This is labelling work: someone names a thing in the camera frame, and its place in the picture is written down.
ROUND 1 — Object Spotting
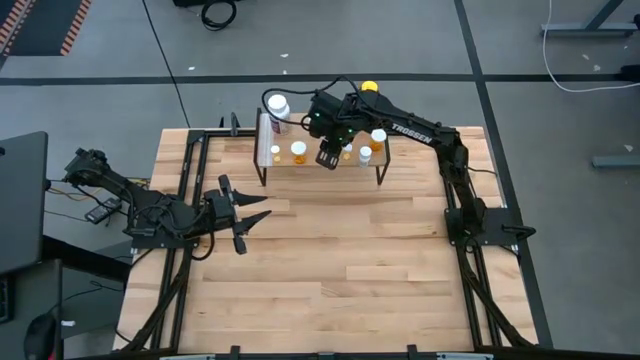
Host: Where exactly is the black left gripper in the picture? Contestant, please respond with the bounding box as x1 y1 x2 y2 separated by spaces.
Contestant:
202 173 274 256

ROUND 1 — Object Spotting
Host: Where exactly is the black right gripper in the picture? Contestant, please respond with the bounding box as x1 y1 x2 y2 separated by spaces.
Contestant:
305 89 374 171

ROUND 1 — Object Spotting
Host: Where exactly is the orange vial with white cap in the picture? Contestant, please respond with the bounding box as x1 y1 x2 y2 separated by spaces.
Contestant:
369 128 389 153
290 140 309 166

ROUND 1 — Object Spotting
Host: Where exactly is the large white purple-label bottle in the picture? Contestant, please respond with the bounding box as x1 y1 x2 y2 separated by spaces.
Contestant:
266 93 292 136

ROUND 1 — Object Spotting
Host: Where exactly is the wooden shelf with black legs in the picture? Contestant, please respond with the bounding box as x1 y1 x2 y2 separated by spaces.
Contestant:
253 105 394 187

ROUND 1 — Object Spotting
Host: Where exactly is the white tape strip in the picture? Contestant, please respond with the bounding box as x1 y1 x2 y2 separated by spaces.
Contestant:
258 113 276 169

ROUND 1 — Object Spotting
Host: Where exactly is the black power brick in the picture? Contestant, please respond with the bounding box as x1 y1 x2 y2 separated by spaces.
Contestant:
83 197 124 225

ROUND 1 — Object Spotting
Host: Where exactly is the black computer mouse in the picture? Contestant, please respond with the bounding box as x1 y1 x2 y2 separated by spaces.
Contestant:
23 312 59 360

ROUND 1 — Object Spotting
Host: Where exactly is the dark grey desk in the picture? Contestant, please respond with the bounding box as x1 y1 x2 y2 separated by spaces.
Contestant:
0 258 64 360

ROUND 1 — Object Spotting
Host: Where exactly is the black mat with orange stripes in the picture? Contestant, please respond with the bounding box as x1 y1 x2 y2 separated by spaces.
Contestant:
0 0 95 57

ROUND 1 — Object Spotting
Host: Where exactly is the grey floor bar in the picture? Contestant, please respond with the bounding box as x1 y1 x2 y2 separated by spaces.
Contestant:
591 155 640 169

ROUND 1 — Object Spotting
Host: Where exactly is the grey table base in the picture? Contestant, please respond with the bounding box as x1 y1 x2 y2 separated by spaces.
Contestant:
539 0 640 39

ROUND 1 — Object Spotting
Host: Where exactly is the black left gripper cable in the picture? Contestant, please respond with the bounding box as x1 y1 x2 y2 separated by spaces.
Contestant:
191 230 217 262

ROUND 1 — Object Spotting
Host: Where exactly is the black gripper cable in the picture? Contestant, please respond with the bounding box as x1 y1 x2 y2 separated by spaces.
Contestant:
261 74 351 129
191 230 217 262

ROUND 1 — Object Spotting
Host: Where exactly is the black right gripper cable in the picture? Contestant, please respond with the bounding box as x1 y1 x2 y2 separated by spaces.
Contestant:
261 74 351 129

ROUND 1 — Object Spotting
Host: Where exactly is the black aluminium table frame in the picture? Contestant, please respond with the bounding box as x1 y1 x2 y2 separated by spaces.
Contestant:
119 112 539 354

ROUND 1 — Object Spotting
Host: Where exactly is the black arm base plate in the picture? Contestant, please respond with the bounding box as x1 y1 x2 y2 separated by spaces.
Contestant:
444 207 537 247
130 209 204 250

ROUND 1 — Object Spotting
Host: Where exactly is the black coiled floor cable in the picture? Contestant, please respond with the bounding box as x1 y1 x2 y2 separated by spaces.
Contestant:
202 0 240 30

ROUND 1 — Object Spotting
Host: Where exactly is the white floor cable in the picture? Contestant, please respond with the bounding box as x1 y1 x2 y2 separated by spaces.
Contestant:
542 0 640 94

